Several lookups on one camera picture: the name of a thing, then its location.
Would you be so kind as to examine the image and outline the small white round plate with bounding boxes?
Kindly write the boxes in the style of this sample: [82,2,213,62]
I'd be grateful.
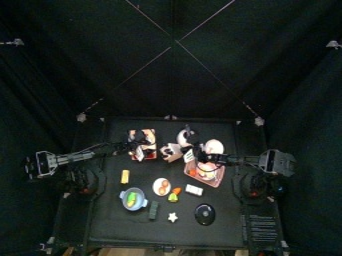
[151,177,172,197]

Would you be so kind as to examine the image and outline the printed label sheet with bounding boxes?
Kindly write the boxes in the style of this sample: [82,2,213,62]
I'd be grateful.
[247,213,279,244]

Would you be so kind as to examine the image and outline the red snack box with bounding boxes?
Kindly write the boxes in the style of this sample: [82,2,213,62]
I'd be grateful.
[127,128,159,162]

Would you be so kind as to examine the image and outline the black round disc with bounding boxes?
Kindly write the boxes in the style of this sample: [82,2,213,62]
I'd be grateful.
[194,203,218,227]

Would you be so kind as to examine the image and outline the metal table clamp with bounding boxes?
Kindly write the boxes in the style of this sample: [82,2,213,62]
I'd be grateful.
[38,236,56,256]

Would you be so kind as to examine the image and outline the pink rectangular tray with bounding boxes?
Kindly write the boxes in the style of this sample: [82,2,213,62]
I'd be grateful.
[183,151,227,189]

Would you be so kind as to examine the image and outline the dark green block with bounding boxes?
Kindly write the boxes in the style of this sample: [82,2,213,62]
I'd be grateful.
[147,200,160,221]

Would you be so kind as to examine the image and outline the white plate with fried egg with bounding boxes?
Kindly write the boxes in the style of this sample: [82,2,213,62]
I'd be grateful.
[195,161,219,182]

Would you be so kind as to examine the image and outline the white cube with black letter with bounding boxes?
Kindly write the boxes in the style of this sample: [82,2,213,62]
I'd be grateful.
[159,142,184,164]

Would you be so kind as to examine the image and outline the yellow block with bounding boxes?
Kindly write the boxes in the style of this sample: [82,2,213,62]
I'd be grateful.
[119,169,131,185]

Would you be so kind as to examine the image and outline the white rectangular block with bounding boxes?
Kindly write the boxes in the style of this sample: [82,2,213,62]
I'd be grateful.
[184,183,205,197]

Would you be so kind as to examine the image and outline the white round pan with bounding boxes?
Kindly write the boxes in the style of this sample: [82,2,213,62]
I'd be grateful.
[202,138,226,156]

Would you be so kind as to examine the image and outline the light blue pot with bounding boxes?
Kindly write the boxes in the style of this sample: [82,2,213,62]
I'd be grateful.
[118,187,150,212]

